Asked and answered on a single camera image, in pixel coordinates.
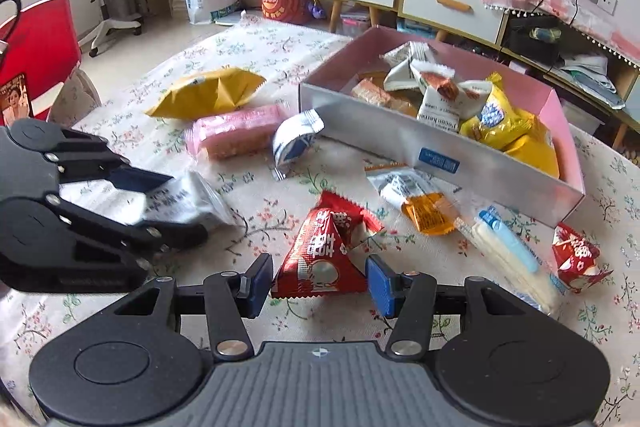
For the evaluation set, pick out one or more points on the clear biscuit packet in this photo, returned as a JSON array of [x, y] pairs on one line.
[[372, 93]]

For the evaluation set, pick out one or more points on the black plastic box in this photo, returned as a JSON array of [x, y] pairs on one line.
[[525, 49]]

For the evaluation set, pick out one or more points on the white green snack packet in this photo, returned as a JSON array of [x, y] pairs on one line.
[[400, 77]]

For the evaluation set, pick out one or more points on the white blue cheese stick packet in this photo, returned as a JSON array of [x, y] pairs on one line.
[[505, 252]]

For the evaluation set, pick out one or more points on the white blue snack packet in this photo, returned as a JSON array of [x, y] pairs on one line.
[[295, 142]]

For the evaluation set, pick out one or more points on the pink cardboard box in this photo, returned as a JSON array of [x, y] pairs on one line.
[[360, 127]]

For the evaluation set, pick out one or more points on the round white board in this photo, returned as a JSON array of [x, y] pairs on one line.
[[230, 19]]

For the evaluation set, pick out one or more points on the floral tablecloth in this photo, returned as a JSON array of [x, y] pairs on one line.
[[250, 52]]

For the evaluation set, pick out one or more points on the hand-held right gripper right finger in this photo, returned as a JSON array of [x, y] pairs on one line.
[[382, 284]]

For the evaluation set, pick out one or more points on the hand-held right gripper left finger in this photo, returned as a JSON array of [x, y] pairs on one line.
[[257, 284]]

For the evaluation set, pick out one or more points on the red snack packet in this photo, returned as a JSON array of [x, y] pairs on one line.
[[580, 257], [320, 257]]

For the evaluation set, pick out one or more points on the white walnut print snack packet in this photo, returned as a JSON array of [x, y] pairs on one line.
[[437, 112], [475, 99]]

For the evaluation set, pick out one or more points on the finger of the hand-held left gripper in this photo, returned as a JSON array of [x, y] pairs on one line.
[[142, 179], [175, 237]]

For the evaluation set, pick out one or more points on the pink wafer packet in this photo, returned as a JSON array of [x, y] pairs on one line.
[[235, 132]]

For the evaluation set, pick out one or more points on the red chair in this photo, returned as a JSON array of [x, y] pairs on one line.
[[45, 42]]

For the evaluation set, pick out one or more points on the white orange snack packet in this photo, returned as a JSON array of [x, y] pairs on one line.
[[425, 207]]

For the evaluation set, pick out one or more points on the white snack packet dark print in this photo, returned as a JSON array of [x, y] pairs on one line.
[[200, 202]]

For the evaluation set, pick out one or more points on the clear storage box blue lid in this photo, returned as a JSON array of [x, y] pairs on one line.
[[415, 29]]

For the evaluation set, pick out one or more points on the mustard yellow snack packet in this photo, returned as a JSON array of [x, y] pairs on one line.
[[537, 159]]

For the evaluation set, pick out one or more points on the floral seat cushion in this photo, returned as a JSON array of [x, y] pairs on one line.
[[75, 97]]

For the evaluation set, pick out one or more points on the stack of papers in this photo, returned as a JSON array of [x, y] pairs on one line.
[[585, 77]]

